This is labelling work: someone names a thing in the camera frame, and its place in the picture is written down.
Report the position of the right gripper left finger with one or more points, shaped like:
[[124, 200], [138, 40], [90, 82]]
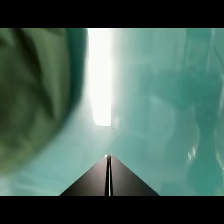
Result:
[[93, 183]]

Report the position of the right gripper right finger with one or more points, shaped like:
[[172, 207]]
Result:
[[128, 183]]

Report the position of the green shirt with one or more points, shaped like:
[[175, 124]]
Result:
[[33, 93]]

